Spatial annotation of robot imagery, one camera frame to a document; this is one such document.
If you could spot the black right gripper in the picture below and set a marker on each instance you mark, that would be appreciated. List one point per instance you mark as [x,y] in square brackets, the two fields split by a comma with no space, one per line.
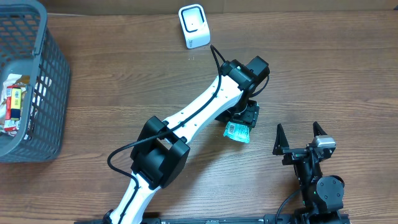
[292,155]

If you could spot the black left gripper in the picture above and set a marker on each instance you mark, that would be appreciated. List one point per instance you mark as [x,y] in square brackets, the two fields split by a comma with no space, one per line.
[247,114]

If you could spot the beige brown snack bag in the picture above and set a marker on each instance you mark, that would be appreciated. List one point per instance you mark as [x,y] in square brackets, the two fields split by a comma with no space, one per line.
[20,81]

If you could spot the red white stick packet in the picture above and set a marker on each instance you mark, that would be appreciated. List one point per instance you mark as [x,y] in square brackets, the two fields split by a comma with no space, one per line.
[9,125]

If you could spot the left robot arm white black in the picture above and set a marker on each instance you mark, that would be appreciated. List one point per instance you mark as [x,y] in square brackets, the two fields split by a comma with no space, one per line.
[158,156]

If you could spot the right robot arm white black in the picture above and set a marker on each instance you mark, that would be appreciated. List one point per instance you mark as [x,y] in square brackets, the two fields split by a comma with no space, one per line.
[322,196]

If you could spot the white barcode scanner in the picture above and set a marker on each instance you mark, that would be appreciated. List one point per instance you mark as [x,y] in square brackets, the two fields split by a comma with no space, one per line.
[194,26]

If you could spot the grey plastic mesh basket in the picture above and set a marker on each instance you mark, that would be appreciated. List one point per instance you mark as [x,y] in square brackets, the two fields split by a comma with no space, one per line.
[28,48]

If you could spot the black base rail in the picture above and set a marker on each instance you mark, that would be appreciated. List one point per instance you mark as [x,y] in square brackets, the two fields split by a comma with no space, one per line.
[266,219]

